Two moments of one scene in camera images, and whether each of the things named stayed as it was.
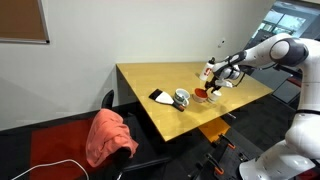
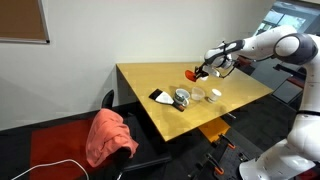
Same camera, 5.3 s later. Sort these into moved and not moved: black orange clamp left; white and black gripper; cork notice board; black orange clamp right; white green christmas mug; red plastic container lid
Moved: red plastic container lid; white and black gripper
Not moved: cork notice board; black orange clamp right; black orange clamp left; white green christmas mug
